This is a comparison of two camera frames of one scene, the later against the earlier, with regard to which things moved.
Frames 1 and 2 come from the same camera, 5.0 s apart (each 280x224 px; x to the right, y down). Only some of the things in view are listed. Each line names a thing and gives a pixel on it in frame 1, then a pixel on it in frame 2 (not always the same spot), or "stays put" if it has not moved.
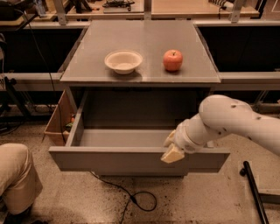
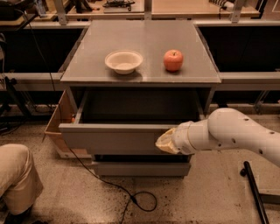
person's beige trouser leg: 20,181 stays put
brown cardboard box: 54,132 stays put
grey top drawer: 97,150 → 128,122
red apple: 172,59 stays put
